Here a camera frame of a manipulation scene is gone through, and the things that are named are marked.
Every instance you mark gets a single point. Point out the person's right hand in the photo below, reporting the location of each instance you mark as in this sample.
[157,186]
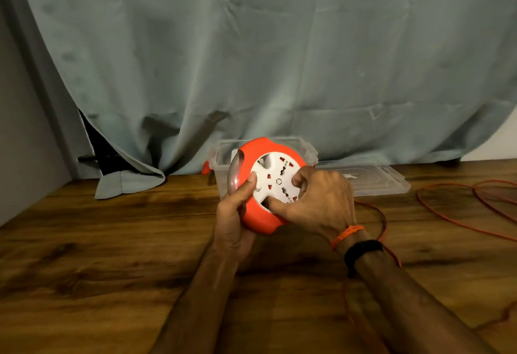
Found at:
[323,202]

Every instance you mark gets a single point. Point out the person's left hand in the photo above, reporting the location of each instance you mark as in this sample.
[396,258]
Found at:
[230,224]

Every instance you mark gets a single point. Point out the person's left thumb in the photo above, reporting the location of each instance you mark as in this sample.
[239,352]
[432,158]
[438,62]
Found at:
[246,186]

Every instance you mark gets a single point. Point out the person's right thumb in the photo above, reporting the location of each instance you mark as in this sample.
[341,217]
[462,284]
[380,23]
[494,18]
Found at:
[281,206]

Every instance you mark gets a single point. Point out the person's left forearm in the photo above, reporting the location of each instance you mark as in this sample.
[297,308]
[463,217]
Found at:
[202,309]

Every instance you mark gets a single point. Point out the person's right forearm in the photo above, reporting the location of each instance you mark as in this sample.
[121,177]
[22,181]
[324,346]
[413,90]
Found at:
[412,309]

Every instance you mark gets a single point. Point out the clear plastic storage box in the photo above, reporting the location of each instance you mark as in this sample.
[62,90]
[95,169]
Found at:
[226,163]

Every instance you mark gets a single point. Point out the orange thread wristband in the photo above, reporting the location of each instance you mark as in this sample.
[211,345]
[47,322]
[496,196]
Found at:
[346,233]

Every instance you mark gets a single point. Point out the black wristband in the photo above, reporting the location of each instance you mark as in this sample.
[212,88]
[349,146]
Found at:
[360,252]

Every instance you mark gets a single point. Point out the clear plastic box lid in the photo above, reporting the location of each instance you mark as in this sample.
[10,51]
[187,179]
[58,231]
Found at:
[371,178]

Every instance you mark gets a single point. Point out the grey-green curtain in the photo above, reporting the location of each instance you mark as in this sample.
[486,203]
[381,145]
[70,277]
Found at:
[266,62]

